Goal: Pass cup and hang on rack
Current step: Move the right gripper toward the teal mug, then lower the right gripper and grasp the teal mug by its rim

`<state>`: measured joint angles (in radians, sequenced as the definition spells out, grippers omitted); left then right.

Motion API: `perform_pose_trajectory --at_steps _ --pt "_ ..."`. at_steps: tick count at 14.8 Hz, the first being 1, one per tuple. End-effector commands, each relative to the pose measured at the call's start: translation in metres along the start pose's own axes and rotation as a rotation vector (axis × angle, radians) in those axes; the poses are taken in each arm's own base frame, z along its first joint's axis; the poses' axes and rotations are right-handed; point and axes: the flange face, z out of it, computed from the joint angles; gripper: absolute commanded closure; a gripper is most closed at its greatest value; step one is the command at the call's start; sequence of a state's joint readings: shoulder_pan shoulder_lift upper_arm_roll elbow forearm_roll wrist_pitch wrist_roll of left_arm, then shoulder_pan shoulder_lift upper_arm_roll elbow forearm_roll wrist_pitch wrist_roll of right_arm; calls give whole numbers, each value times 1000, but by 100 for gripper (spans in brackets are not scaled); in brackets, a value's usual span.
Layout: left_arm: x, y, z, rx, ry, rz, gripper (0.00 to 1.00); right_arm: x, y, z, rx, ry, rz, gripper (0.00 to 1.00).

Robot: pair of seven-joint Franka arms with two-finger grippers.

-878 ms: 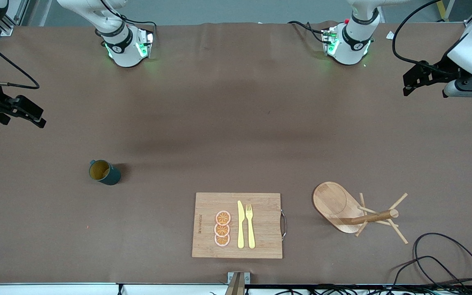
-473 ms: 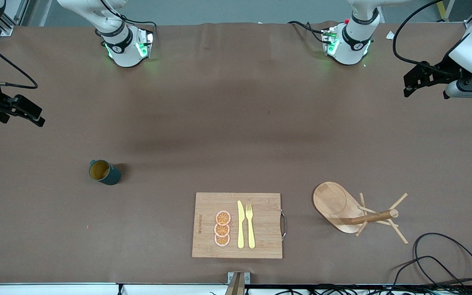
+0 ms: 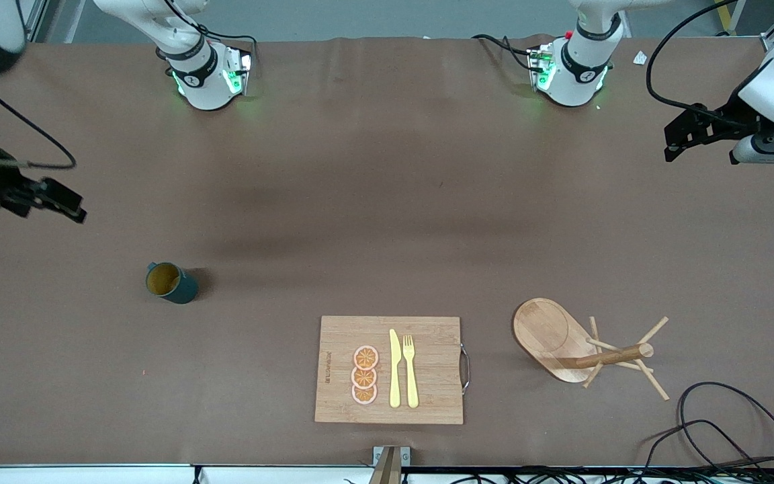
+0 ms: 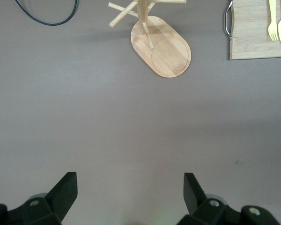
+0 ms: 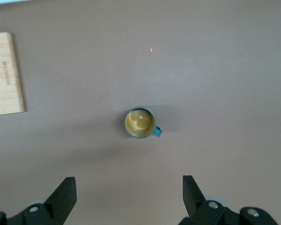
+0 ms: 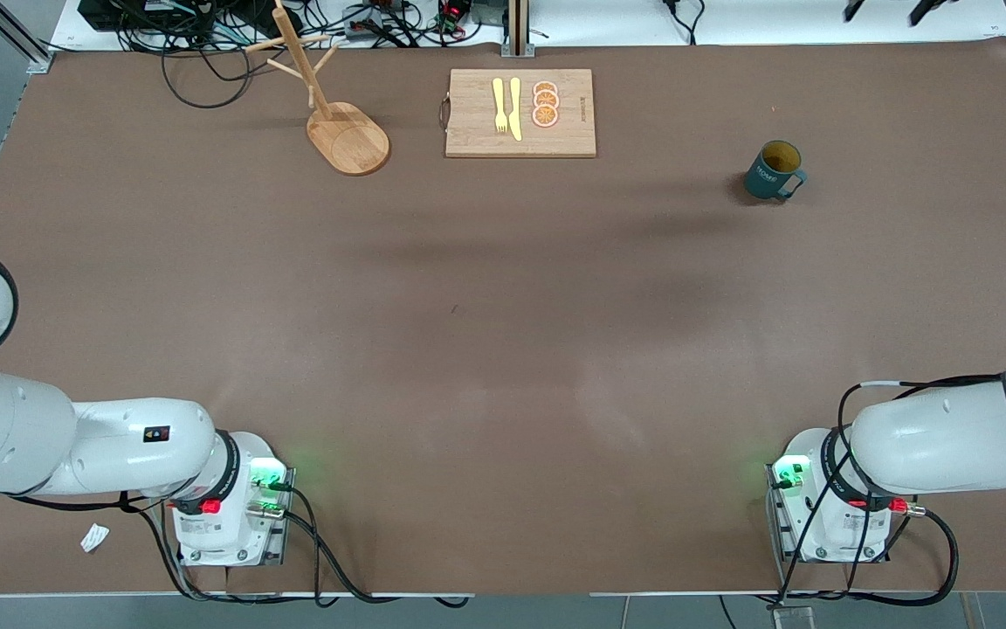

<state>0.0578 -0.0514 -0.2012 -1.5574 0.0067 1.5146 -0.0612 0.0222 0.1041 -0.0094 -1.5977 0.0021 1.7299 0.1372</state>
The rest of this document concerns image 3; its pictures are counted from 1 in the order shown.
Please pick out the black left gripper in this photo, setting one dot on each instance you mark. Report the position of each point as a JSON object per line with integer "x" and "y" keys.
{"x": 723, "y": 118}

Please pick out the dark green cup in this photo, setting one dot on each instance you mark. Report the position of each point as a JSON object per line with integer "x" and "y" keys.
{"x": 182, "y": 288}

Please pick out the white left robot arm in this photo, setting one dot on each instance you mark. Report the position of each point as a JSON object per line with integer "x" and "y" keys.
{"x": 578, "y": 81}

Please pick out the wooden cup rack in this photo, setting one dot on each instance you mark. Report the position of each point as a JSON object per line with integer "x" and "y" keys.
{"x": 548, "y": 336}

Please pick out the white paper scrap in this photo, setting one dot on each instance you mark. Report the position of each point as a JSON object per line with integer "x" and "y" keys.
{"x": 640, "y": 58}

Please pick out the brown table cover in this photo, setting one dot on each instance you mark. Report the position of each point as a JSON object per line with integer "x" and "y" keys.
{"x": 360, "y": 202}

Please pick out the toy orange slice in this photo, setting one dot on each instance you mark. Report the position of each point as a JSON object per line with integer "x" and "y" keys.
{"x": 363, "y": 396}
{"x": 363, "y": 378}
{"x": 365, "y": 357}

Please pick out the bamboo cutting board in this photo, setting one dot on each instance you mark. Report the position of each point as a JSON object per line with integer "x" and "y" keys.
{"x": 434, "y": 376}

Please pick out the yellow plastic knife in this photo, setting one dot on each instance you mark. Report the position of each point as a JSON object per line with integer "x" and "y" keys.
{"x": 395, "y": 376}

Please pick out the yellow plastic fork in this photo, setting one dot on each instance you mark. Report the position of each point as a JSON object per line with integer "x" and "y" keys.
{"x": 412, "y": 383}

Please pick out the metal table edge bracket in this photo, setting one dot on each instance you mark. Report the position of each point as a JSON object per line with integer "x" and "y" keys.
{"x": 390, "y": 457}

